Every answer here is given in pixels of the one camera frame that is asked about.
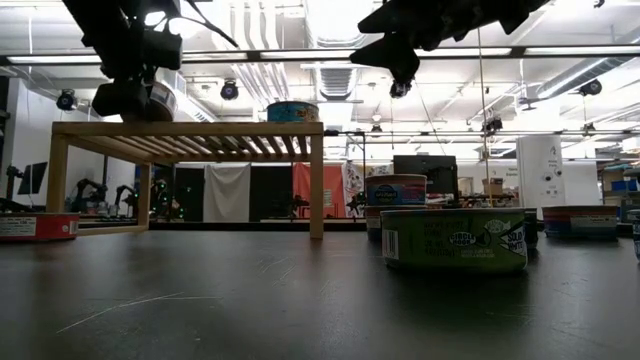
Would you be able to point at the bar with light strips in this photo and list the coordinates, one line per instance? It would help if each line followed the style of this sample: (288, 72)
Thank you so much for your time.
(300, 53)

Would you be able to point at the white cloth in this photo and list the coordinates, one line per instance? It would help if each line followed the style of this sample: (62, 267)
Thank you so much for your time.
(227, 192)

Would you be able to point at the red seafood can silver lid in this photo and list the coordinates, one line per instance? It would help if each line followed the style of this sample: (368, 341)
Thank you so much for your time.
(50, 227)

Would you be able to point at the black partition panel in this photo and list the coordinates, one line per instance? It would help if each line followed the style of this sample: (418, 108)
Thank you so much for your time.
(270, 192)

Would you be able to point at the black lab robot arm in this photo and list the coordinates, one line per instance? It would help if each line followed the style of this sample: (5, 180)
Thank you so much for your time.
(86, 190)

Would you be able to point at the black round spotlight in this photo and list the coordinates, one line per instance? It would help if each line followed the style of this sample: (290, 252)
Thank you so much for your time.
(591, 87)
(66, 100)
(400, 90)
(229, 90)

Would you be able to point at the ribbed ventilation duct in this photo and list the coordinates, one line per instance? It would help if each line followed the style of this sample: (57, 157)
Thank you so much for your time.
(337, 75)

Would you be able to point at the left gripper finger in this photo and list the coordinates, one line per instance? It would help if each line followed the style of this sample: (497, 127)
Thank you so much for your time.
(120, 100)

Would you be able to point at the thin vertical pole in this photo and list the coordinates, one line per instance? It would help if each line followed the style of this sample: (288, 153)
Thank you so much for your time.
(485, 150)

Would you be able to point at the wooden slatted shelf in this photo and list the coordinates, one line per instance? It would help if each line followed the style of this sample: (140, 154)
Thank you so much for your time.
(225, 129)

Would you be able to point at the white printed banner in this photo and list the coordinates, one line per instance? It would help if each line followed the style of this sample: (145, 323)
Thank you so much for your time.
(352, 175)

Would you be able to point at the blue seafood can silver lid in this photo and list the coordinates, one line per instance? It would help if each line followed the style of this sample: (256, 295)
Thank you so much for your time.
(531, 227)
(292, 112)

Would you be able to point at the green Circle Hook tuna can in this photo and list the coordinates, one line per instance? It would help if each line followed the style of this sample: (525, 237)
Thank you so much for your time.
(450, 245)

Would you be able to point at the small black monitor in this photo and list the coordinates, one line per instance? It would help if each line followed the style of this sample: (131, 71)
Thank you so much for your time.
(34, 177)

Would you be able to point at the orange cloth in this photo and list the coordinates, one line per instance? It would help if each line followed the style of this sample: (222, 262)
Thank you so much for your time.
(332, 185)

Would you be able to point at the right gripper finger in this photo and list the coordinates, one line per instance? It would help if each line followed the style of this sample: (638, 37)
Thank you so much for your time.
(400, 55)
(405, 20)

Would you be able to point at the white pillar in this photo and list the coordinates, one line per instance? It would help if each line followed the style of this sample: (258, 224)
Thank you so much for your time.
(540, 170)

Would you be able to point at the silver-lidded seafood can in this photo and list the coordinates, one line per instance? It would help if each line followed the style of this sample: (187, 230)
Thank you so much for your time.
(637, 235)

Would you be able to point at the storage rack with bins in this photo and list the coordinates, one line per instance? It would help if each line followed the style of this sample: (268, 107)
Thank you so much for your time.
(625, 186)

